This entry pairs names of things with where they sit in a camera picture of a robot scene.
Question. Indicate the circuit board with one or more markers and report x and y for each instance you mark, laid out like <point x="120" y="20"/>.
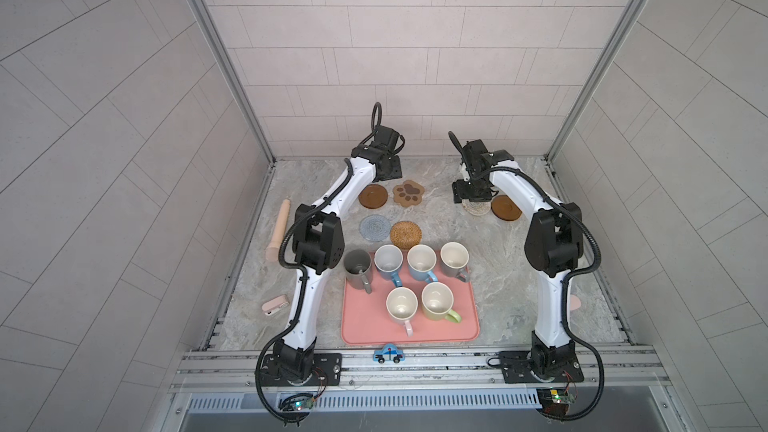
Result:
<point x="555" y="401"/>
<point x="298" y="403"/>

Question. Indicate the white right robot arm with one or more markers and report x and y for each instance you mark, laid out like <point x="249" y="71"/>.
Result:
<point x="552" y="247"/>

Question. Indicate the blue mug left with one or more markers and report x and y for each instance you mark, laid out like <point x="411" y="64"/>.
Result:
<point x="388" y="260"/>

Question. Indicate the small pink stapler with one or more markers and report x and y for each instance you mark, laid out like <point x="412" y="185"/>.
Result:
<point x="275" y="304"/>

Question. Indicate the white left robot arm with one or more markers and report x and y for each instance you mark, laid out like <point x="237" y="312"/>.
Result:
<point x="317" y="241"/>

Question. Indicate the right circuit board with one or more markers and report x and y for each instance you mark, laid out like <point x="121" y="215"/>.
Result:
<point x="555" y="401"/>

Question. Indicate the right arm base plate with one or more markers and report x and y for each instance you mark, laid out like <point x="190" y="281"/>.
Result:
<point x="524" y="367"/>

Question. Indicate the left circuit board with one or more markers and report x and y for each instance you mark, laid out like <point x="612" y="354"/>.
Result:
<point x="298" y="403"/>

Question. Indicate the light blue woven coaster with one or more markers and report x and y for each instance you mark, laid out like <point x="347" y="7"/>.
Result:
<point x="375" y="228"/>

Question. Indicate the blue toy car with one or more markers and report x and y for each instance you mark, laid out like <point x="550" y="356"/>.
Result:
<point x="389" y="353"/>

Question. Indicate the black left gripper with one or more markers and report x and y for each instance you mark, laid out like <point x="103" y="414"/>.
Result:
<point x="395" y="168"/>

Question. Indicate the aluminium rail frame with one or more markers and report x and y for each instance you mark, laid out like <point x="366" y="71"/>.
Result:
<point x="628" y="378"/>

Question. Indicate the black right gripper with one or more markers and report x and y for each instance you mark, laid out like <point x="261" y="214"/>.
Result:
<point x="460" y="191"/>

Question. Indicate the blue mug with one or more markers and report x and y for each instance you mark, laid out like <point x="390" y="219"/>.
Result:
<point x="421" y="261"/>
<point x="388" y="260"/>

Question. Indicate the pink silicone tray mat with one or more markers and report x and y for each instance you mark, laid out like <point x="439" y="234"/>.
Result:
<point x="365" y="320"/>

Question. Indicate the beige wooden rolling pin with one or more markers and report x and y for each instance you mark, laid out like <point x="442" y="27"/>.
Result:
<point x="273" y="248"/>

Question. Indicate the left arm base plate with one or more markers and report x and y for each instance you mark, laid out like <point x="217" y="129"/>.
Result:
<point x="314" y="369"/>

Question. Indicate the brown wooden coaster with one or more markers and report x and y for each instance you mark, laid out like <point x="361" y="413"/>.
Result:
<point x="373" y="196"/>
<point x="505" y="208"/>

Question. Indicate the multicolour woven rope coaster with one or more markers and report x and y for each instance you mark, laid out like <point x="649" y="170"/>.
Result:
<point x="476" y="209"/>

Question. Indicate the cork paw print coaster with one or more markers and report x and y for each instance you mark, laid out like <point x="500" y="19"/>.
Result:
<point x="408" y="193"/>

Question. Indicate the grey handled white mug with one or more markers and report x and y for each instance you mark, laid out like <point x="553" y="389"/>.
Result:
<point x="454" y="261"/>

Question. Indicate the blue mug middle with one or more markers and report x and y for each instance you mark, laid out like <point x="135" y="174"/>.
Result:
<point x="421" y="261"/>

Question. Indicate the pink handled white mug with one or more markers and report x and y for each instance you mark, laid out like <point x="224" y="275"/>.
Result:
<point x="402" y="305"/>

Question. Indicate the tan rattan coaster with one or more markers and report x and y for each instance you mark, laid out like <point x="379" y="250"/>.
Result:
<point x="405" y="234"/>

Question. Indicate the green handled white mug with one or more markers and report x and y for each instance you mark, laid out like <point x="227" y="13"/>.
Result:
<point x="437" y="301"/>

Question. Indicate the pink round soap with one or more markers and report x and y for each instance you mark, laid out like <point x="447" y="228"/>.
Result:
<point x="574" y="303"/>

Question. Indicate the grey metal mug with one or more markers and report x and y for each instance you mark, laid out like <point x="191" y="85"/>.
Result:
<point x="358" y="270"/>

